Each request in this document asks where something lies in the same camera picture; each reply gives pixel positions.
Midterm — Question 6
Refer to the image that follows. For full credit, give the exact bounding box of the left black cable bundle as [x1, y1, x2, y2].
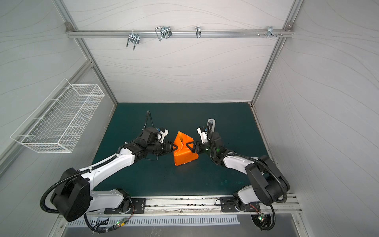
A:
[83, 211, 135, 234]

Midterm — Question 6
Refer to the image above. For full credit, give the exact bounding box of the metal u-bolt clamp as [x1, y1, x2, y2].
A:
[155, 26, 172, 41]
[126, 32, 140, 50]

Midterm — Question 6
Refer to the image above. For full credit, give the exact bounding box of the green table mat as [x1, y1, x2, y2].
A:
[94, 103, 267, 197]

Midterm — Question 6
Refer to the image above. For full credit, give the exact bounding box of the white wire basket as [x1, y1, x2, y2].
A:
[11, 79, 105, 154]

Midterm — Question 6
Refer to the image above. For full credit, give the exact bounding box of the aluminium cross rail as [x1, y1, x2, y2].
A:
[66, 28, 295, 39]

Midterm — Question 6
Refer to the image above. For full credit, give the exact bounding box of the orange wrapping paper sheet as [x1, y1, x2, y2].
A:
[173, 131, 199, 166]

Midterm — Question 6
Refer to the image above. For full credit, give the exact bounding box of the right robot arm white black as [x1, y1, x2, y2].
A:
[186, 141, 290, 207]

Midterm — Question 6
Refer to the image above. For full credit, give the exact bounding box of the right black cable coil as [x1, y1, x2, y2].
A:
[251, 204, 276, 232]

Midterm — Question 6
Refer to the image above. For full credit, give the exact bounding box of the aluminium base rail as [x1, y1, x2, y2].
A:
[87, 194, 303, 217]

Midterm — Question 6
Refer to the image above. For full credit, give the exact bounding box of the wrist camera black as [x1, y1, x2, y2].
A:
[141, 111, 169, 143]
[197, 123, 223, 147]

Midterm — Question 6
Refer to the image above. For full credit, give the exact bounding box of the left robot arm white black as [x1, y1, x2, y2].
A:
[39, 140, 178, 222]

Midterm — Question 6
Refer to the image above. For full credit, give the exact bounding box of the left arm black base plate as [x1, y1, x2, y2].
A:
[104, 198, 147, 215]

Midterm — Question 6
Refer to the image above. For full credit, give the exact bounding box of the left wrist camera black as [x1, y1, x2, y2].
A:
[141, 111, 169, 143]

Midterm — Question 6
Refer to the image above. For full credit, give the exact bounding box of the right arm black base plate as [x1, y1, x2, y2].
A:
[215, 197, 261, 213]

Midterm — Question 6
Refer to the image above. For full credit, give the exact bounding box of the white vent strip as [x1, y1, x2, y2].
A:
[67, 215, 240, 228]

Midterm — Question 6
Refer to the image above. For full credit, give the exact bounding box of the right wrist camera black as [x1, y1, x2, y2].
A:
[197, 123, 223, 147]

